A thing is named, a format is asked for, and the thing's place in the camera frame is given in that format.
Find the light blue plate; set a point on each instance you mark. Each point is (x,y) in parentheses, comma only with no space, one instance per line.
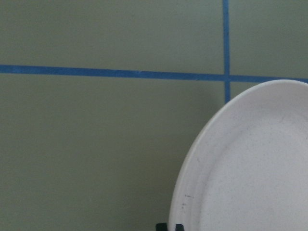
(248,168)

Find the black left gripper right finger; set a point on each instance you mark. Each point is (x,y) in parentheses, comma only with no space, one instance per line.
(179,227)

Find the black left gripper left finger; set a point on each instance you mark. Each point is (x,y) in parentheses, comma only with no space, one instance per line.
(161,227)

